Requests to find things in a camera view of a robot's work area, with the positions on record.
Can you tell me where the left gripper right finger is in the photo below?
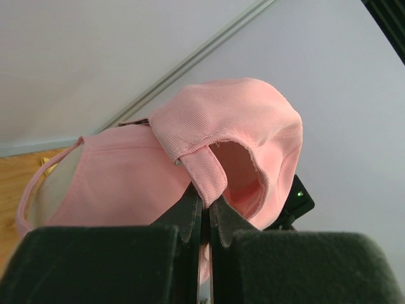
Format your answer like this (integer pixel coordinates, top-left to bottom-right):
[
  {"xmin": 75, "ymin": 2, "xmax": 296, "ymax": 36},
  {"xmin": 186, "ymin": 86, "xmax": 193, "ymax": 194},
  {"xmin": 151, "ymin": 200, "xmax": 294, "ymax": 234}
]
[{"xmin": 209, "ymin": 198, "xmax": 404, "ymax": 304}]

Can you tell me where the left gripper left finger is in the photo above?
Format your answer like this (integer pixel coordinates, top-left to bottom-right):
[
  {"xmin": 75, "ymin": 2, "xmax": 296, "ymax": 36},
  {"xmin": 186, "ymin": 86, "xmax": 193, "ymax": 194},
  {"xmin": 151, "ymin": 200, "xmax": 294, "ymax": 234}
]
[{"xmin": 1, "ymin": 186, "xmax": 203, "ymax": 303}]

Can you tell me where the pink baseball cap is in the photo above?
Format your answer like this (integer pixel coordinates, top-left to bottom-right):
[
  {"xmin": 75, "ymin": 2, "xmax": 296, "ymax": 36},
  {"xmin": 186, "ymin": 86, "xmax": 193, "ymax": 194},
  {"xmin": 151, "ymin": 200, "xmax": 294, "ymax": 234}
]
[{"xmin": 16, "ymin": 78, "xmax": 303, "ymax": 237}]

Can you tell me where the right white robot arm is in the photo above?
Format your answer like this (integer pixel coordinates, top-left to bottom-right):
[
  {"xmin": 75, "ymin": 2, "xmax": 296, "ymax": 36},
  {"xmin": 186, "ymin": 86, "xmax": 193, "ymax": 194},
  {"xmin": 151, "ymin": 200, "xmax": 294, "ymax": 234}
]
[{"xmin": 265, "ymin": 175, "xmax": 315, "ymax": 231}]

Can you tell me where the yellow cartoon car cloth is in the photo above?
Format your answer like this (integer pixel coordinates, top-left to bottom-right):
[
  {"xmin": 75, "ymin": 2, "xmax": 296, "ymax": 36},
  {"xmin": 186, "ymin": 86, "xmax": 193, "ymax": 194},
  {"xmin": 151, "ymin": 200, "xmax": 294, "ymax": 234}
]
[{"xmin": 40, "ymin": 157, "xmax": 58, "ymax": 177}]

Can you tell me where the left aluminium frame post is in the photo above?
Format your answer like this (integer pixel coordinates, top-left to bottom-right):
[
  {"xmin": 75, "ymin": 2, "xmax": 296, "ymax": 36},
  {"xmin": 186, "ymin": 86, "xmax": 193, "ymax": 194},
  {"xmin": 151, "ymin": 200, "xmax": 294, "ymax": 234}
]
[{"xmin": 95, "ymin": 0, "xmax": 275, "ymax": 133}]

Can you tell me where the aluminium frame post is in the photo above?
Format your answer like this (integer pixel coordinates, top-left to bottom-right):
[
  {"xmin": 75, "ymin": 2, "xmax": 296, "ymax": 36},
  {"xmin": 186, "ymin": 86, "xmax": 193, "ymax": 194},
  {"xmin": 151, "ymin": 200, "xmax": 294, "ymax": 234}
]
[
  {"xmin": 95, "ymin": 0, "xmax": 275, "ymax": 133},
  {"xmin": 362, "ymin": 0, "xmax": 405, "ymax": 63}
]

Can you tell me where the right aluminium frame post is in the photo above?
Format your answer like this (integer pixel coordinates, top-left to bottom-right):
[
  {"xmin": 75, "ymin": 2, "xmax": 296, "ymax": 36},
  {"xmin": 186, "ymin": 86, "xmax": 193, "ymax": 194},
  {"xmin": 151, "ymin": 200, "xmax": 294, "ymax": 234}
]
[{"xmin": 362, "ymin": 0, "xmax": 405, "ymax": 63}]

